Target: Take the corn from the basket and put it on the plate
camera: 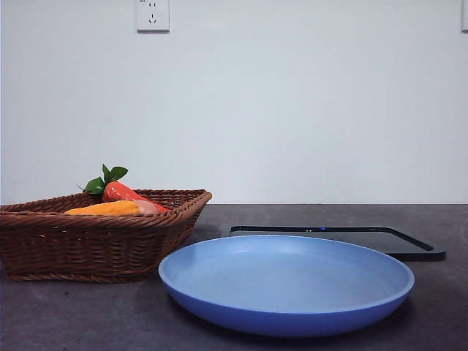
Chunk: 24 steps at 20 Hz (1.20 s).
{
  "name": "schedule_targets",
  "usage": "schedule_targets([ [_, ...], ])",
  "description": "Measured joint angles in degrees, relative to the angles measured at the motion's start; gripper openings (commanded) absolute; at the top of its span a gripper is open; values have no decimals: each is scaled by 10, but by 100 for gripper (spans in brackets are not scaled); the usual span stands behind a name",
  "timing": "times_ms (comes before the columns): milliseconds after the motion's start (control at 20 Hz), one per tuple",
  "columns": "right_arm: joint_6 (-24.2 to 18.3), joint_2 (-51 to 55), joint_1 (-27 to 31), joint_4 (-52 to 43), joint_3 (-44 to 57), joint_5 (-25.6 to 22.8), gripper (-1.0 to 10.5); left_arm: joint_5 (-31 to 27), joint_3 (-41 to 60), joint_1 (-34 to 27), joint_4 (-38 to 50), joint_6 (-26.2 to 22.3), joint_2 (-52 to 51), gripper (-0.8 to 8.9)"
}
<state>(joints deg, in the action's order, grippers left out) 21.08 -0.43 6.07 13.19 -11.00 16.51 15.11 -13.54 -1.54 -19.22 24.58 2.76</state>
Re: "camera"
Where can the orange toy carrot with leaves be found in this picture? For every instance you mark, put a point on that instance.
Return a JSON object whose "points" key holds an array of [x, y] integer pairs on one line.
{"points": [[118, 192]]}

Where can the white wall socket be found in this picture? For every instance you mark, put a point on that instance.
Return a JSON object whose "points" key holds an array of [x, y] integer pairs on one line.
{"points": [[153, 16]]}

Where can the blue round plate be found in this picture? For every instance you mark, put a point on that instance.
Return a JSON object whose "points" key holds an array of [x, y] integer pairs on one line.
{"points": [[285, 285]]}

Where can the black rectangular tray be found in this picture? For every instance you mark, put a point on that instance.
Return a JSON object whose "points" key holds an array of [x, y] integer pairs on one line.
{"points": [[413, 248]]}

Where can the brown egg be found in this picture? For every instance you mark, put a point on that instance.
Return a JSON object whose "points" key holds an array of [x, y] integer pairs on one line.
{"points": [[145, 207]]}

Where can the yellow orange corn cob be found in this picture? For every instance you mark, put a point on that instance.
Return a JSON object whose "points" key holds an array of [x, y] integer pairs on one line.
{"points": [[106, 208]]}

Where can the brown wicker basket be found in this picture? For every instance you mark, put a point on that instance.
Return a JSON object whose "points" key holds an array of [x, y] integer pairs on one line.
{"points": [[91, 248]]}

